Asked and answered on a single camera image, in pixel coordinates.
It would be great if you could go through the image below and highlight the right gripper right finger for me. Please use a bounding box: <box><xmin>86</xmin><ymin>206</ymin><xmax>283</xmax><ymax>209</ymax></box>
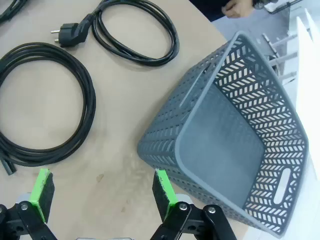
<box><xmin>149</xmin><ymin>168</ymin><xmax>238</xmax><ymax>240</ymax></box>

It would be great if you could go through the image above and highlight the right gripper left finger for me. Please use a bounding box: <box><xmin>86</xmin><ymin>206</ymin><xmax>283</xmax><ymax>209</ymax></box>
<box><xmin>0</xmin><ymin>168</ymin><xmax>58</xmax><ymax>240</ymax></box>

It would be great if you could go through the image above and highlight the black power cable round plug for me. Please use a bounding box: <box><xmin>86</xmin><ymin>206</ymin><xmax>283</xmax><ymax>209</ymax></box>
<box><xmin>50</xmin><ymin>0</ymin><xmax>180</xmax><ymax>67</ymax></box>

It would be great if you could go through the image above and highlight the thin black cable small connector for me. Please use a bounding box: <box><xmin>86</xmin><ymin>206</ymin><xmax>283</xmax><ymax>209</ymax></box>
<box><xmin>0</xmin><ymin>0</ymin><xmax>29</xmax><ymax>25</ymax></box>

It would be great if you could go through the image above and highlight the person's left hand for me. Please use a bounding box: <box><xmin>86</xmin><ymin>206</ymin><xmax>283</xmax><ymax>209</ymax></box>
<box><xmin>221</xmin><ymin>0</ymin><xmax>252</xmax><ymax>19</ymax></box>

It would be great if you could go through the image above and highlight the grey plastic lattice basket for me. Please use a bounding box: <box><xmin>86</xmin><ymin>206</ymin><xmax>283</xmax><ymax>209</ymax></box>
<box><xmin>136</xmin><ymin>30</ymin><xmax>310</xmax><ymax>238</ymax></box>

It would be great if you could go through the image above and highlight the grey metal frame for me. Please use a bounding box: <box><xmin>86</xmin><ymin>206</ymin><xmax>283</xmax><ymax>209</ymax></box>
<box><xmin>261</xmin><ymin>32</ymin><xmax>300</xmax><ymax>85</ymax></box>

